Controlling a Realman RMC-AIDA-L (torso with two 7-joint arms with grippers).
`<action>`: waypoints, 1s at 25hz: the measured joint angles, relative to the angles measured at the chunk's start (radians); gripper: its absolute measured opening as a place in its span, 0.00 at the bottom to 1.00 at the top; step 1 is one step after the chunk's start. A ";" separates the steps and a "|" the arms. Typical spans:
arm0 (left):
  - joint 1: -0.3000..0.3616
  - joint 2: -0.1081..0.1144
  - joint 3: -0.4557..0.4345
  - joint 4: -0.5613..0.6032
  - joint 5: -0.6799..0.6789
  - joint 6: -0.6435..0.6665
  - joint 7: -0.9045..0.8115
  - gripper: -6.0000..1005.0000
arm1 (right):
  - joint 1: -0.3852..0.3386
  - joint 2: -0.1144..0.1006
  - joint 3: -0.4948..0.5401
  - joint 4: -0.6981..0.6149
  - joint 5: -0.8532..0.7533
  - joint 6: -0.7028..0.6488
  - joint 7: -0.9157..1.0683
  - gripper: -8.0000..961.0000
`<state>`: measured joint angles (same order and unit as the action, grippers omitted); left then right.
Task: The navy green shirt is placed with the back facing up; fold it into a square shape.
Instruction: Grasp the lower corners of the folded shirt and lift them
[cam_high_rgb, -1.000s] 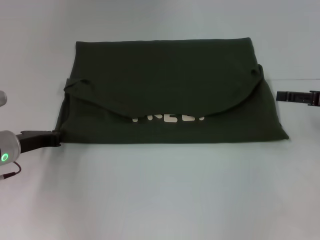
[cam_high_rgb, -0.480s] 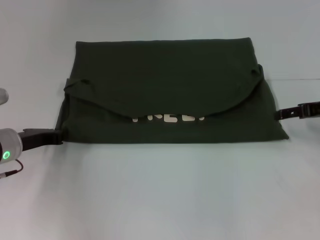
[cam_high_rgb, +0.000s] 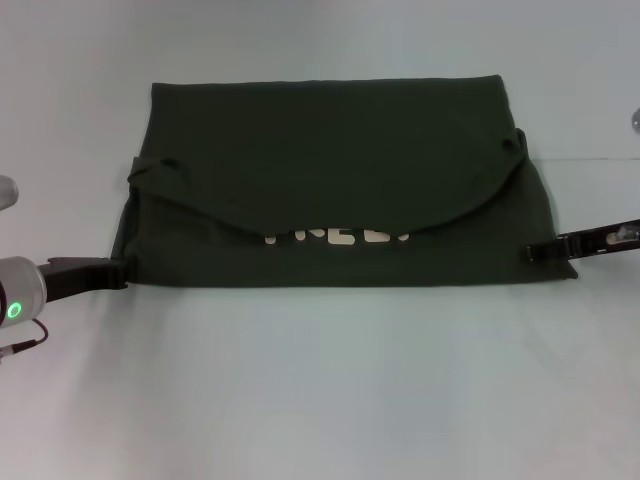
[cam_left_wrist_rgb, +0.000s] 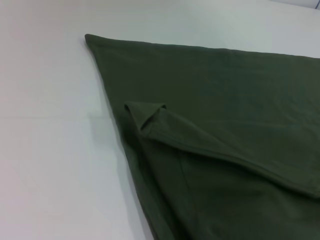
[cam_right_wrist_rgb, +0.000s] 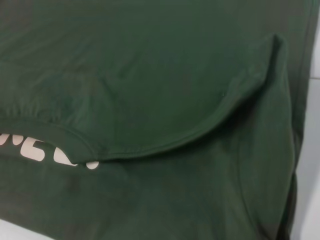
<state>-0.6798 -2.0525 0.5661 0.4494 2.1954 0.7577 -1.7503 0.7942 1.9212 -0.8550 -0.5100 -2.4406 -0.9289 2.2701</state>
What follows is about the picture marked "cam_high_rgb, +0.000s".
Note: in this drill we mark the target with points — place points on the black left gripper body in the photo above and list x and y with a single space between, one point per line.
80 277

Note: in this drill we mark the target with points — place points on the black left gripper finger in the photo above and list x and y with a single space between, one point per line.
119 272

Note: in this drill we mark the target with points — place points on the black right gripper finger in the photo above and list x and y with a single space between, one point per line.
545 250

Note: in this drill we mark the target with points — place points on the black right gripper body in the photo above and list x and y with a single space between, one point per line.
600 240

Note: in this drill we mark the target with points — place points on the dark green t-shirt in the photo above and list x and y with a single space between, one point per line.
325 175

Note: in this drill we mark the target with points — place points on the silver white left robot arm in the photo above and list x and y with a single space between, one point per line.
20 292

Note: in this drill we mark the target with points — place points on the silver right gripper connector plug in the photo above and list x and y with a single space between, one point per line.
622 234

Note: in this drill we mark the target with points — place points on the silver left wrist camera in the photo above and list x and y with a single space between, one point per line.
7 191

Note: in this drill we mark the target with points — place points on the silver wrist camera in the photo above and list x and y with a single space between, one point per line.
7 191
636 119

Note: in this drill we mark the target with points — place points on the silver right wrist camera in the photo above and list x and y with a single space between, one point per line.
636 119

